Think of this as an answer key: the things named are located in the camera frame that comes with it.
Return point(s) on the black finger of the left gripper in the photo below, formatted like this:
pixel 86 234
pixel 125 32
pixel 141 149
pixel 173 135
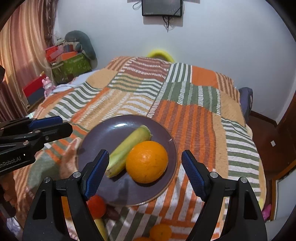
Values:
pixel 51 133

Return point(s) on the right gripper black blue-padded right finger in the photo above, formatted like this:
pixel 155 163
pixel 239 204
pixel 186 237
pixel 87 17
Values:
pixel 244 220

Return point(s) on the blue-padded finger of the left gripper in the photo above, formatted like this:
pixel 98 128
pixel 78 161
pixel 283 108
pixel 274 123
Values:
pixel 41 123

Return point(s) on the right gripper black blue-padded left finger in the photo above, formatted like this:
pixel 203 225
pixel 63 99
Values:
pixel 46 219

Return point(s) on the red tomato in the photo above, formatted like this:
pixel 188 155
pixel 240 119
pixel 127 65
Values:
pixel 97 206

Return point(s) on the cut yellow banana piece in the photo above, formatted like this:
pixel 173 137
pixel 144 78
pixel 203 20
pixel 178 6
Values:
pixel 101 227

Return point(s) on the long yellow banana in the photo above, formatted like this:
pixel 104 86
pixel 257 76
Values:
pixel 117 158

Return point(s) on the large orange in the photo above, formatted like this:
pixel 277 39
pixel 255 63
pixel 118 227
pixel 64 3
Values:
pixel 146 162

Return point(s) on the orange with sticker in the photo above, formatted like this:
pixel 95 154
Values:
pixel 66 208

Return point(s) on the pink toy figure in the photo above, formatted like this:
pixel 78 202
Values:
pixel 48 86

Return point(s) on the red and blue box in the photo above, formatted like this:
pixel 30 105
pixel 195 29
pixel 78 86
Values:
pixel 34 90

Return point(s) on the green patterned box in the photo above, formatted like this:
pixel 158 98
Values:
pixel 66 70

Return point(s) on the purple ceramic plate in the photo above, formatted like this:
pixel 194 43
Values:
pixel 122 190

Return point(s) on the dark red grape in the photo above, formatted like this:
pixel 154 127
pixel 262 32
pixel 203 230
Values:
pixel 111 213

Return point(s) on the orange red boxes stack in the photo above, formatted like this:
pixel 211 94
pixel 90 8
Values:
pixel 60 53

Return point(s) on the small mandarin rear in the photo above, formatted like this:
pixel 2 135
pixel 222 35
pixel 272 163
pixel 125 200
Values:
pixel 160 232

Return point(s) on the small mandarin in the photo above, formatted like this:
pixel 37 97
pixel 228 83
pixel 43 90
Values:
pixel 160 232
pixel 143 239

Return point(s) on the grey plush cushion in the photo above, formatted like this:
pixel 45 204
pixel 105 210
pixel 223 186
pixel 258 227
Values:
pixel 83 43

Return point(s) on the striped pink curtain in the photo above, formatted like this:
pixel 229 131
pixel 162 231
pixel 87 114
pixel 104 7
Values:
pixel 25 36

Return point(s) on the small mandarin front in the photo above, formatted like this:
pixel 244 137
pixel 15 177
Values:
pixel 143 239

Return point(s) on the striped patchwork bedspread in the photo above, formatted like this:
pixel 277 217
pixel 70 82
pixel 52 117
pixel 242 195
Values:
pixel 200 108

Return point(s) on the yellow headboard object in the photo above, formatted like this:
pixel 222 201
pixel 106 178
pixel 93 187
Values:
pixel 161 54

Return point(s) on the blue bag beside bed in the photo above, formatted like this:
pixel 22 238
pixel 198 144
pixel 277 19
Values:
pixel 246 101

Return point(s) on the wall-mounted black television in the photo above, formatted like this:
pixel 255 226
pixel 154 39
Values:
pixel 162 8

